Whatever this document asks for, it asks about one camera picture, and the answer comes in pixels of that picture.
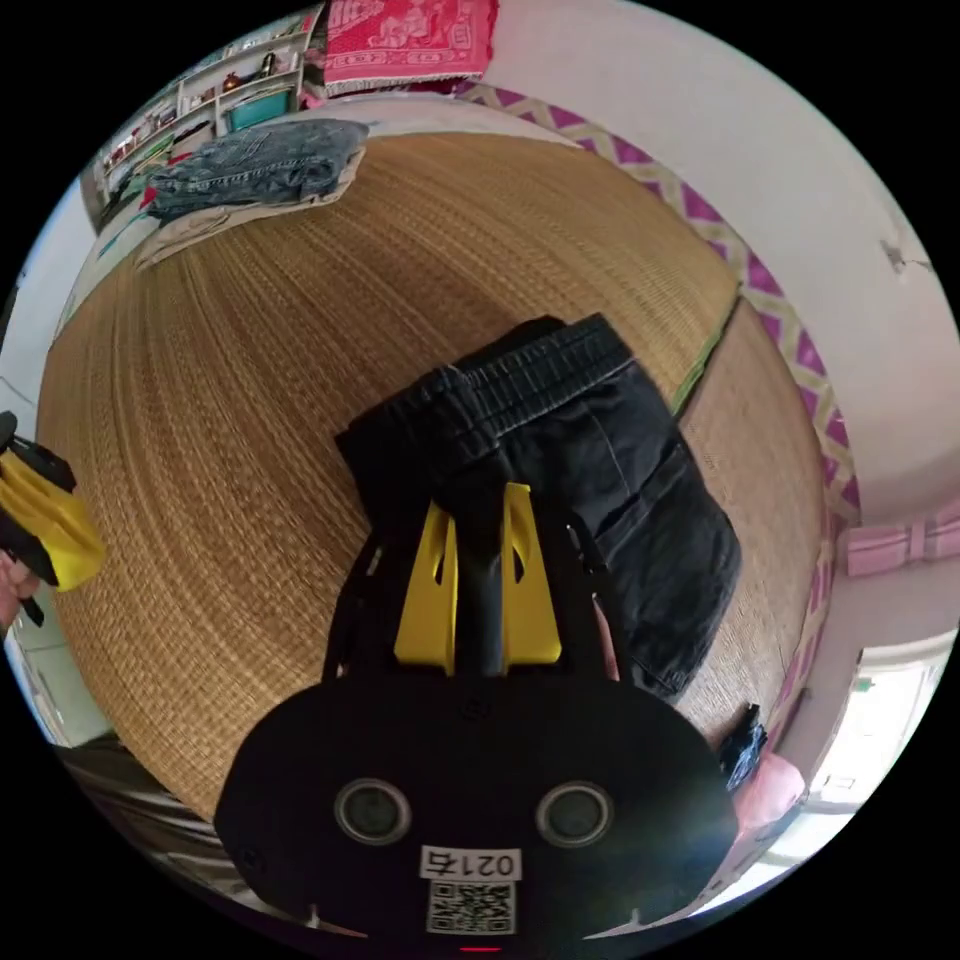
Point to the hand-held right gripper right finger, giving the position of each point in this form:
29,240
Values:
534,600

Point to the pink cushion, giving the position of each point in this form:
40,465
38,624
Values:
769,799

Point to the bed with woven mat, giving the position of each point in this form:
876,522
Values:
247,420

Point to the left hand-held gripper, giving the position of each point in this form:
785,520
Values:
34,454

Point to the black jeans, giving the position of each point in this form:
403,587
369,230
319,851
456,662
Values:
600,465

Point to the pile of clothes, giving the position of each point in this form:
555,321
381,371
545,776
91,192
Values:
247,169

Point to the person's right hand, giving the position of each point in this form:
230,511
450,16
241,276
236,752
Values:
606,637

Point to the red printed blanket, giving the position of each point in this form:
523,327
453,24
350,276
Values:
409,37

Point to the white shelf with items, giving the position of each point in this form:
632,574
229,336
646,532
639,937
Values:
187,97

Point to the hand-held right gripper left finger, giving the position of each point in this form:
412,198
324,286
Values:
427,600

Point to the window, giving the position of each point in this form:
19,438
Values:
877,720

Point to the person's left hand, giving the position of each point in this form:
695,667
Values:
13,592

